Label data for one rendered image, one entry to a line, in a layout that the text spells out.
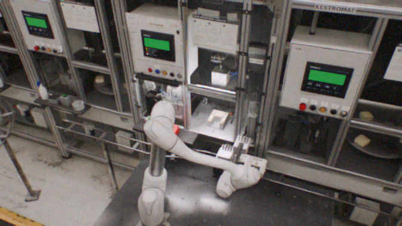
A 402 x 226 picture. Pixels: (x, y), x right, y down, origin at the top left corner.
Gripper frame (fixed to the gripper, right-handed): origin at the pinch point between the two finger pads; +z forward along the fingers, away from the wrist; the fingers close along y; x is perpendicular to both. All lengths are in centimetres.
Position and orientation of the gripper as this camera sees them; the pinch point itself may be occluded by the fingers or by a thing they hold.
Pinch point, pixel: (240, 148)
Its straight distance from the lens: 223.1
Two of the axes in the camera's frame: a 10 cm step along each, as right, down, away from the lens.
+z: 3.6, -5.8, 7.3
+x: -9.3, -2.1, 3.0
